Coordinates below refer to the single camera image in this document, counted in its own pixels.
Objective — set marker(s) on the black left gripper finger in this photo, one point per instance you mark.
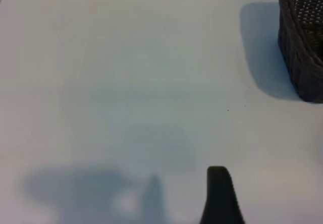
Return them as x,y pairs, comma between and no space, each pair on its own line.
220,198

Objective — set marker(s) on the dark brown wicker basket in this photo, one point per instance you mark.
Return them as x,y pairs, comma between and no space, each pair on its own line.
300,57

